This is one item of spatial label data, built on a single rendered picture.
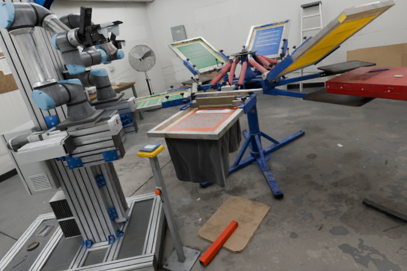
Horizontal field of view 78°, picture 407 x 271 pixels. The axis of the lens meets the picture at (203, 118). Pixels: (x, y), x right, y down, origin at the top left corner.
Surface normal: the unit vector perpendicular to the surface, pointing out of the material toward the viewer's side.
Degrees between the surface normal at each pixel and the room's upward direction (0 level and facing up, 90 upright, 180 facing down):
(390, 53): 82
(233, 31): 90
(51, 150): 90
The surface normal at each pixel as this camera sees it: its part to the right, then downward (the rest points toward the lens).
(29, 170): 0.05, 0.31
